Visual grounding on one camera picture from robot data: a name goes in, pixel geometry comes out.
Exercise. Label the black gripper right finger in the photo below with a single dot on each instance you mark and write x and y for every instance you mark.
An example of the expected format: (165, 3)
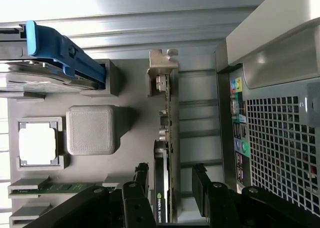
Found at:
(220, 208)

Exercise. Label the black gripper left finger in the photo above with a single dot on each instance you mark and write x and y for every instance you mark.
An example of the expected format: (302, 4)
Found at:
(135, 203)

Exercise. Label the green RAM stick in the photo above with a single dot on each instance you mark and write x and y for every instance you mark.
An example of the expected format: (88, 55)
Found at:
(62, 188)

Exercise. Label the grey parts rack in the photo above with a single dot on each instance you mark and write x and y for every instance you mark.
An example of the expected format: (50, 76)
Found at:
(90, 130)

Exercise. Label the silver CPU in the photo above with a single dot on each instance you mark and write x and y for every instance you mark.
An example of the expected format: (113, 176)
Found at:
(37, 143)

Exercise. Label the silver hard disk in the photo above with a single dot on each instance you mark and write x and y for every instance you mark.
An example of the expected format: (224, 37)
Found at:
(37, 83)

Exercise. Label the open grey PC case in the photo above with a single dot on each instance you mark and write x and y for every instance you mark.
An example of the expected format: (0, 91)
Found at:
(275, 63)

